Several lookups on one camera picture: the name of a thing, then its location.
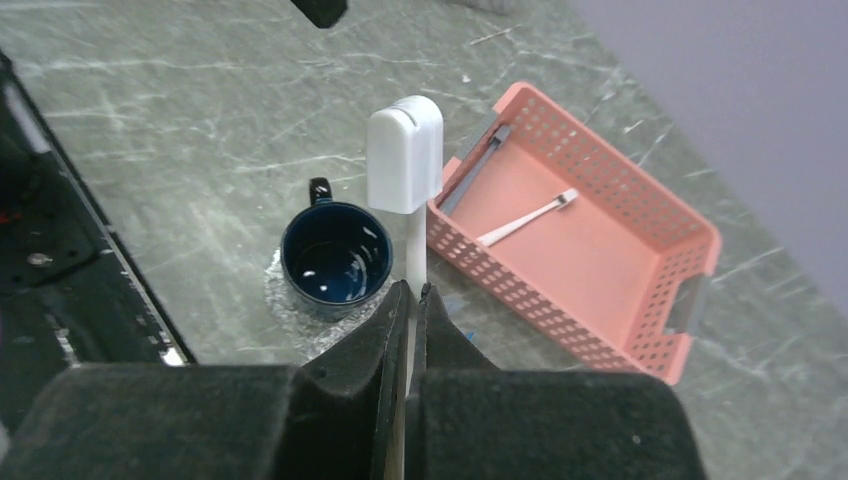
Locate clear textured oval tray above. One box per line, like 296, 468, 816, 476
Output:
264, 248, 393, 363

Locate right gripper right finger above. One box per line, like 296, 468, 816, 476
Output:
405, 284, 706, 479

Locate white toothbrush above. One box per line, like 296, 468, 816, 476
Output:
477, 188, 579, 247
365, 95, 444, 299

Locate pink plastic basket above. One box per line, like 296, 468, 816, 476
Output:
427, 82, 721, 384

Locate dark blue mug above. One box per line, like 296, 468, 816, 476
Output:
279, 177, 394, 323

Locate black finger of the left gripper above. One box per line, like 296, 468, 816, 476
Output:
291, 0, 348, 29

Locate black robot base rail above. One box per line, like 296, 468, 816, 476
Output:
1, 58, 195, 435

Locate grey toothbrush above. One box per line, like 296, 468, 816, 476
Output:
441, 124, 512, 216

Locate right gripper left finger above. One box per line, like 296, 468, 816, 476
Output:
1, 281, 411, 479

